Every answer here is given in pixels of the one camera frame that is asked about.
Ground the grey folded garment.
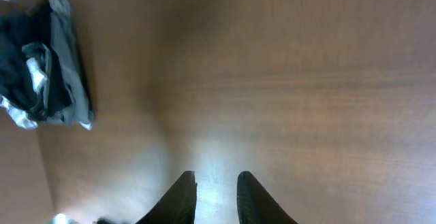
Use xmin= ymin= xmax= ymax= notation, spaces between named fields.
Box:
xmin=1 ymin=0 xmax=94 ymax=130

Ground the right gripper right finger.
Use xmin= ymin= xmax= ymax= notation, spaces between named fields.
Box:
xmin=236 ymin=171 xmax=297 ymax=224

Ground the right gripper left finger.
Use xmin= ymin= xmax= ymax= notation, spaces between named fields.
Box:
xmin=136 ymin=171 xmax=197 ymax=224

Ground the black folded garment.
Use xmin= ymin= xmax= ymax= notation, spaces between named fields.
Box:
xmin=1 ymin=0 xmax=72 ymax=121

